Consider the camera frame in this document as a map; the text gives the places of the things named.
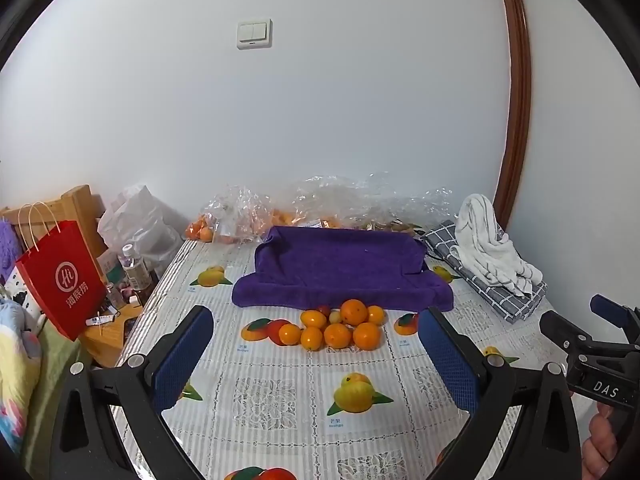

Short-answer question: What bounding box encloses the brown wooden door frame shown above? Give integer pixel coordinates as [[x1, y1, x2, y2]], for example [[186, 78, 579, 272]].
[[492, 0, 532, 233]]

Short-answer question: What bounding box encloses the purple towel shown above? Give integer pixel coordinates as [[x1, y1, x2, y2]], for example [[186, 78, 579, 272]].
[[231, 226, 455, 311]]

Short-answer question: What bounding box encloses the white light switch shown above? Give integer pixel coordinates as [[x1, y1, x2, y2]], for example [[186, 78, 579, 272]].
[[236, 19, 274, 51]]

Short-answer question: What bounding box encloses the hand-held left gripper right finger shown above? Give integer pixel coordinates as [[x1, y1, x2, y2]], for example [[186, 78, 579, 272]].
[[417, 306, 586, 480]]

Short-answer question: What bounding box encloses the clear plastic bag of longans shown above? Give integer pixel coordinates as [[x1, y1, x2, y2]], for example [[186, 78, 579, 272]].
[[350, 172, 453, 236]]

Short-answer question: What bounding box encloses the large orange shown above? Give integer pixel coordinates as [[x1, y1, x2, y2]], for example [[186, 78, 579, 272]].
[[341, 299, 370, 326], [353, 322, 383, 351], [324, 323, 353, 350]]

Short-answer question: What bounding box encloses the purple fluffy cloth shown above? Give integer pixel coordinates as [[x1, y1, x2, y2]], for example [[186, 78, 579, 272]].
[[0, 217, 31, 281]]

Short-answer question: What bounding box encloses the pastel colourful blanket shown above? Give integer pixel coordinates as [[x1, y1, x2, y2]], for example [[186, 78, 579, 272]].
[[0, 295, 43, 456]]

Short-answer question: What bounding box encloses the fruit print tablecloth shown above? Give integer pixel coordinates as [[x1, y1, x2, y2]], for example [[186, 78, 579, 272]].
[[107, 237, 596, 480]]

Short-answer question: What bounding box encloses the grey checked cloth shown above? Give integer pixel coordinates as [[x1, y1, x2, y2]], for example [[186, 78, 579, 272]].
[[420, 220, 548, 322]]

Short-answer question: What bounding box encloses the clear water bottle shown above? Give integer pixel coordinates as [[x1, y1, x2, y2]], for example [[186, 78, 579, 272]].
[[117, 244, 151, 293]]

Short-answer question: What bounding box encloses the person's right hand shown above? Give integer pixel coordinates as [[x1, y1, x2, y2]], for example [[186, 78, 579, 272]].
[[582, 409, 627, 480]]

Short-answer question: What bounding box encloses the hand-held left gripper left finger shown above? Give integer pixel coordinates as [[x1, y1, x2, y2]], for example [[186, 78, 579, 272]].
[[50, 305, 216, 480]]

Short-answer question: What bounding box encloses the wooden nightstand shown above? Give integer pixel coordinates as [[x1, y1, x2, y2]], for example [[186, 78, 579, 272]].
[[80, 285, 151, 368]]

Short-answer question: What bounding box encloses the white plastic bag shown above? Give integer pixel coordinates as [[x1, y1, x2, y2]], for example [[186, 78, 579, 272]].
[[97, 185, 183, 271]]

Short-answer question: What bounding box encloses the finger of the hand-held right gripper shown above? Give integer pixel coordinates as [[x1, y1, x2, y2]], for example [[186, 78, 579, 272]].
[[539, 310, 601, 361], [590, 294, 640, 346]]

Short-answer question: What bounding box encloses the red paper bag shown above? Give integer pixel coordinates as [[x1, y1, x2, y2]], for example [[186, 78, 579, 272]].
[[15, 202, 108, 342]]

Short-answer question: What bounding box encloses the clear plastic bag of oranges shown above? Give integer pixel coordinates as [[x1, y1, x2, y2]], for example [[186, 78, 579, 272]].
[[185, 185, 273, 246], [272, 175, 361, 231]]

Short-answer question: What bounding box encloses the green bed sheet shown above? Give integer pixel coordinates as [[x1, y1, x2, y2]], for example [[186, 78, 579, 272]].
[[25, 320, 96, 461]]

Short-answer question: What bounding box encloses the black and white box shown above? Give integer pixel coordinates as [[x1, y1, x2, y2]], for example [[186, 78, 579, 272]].
[[5, 265, 46, 331]]

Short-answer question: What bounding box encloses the white striped towel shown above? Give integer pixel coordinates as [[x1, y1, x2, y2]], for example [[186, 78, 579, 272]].
[[454, 194, 543, 298]]

